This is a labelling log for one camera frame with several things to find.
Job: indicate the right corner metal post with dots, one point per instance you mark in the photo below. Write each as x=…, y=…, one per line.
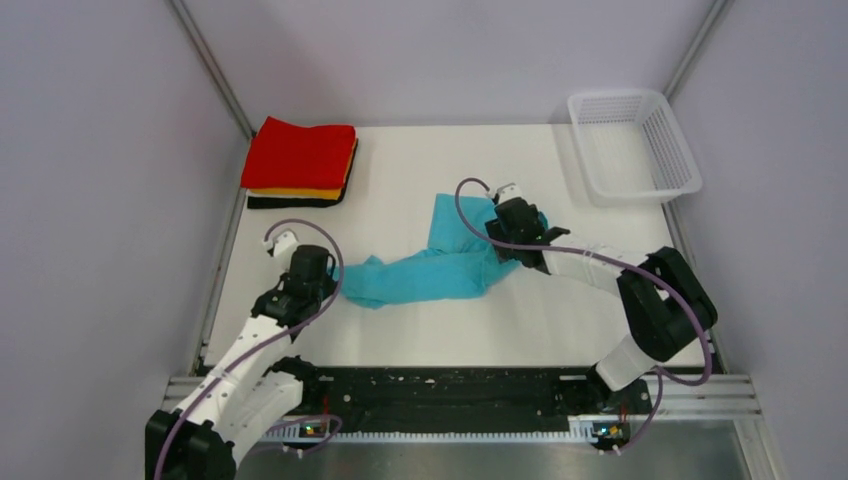
x=715, y=15

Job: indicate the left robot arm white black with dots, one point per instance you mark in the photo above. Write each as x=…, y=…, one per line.
x=208, y=434

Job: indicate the red folded t-shirt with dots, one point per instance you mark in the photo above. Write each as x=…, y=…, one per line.
x=289, y=156

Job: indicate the white cable duct strip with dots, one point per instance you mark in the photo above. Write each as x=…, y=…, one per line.
x=294, y=433

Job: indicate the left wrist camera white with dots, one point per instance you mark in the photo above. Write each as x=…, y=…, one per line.
x=283, y=242

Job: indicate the corner metal post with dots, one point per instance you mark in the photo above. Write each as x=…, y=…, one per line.
x=187, y=23
x=715, y=15

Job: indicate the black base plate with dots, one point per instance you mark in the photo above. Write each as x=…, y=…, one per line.
x=463, y=399

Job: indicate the teal t-shirt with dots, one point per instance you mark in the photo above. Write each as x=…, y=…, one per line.
x=455, y=265

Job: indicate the white plastic basket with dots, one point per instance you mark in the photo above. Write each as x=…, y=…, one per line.
x=631, y=148

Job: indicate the left corner metal post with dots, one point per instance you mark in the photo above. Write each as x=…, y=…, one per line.
x=187, y=23

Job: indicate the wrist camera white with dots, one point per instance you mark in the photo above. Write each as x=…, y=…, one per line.
x=283, y=242
x=505, y=193

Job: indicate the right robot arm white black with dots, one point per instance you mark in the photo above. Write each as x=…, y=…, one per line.
x=666, y=308

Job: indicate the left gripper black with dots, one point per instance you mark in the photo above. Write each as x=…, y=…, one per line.
x=329, y=283

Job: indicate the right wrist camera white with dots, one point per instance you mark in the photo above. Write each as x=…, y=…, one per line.
x=505, y=193

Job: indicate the aluminium rail frame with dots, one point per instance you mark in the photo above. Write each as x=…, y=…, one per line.
x=722, y=397

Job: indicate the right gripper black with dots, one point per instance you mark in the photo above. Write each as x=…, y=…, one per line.
x=496, y=229

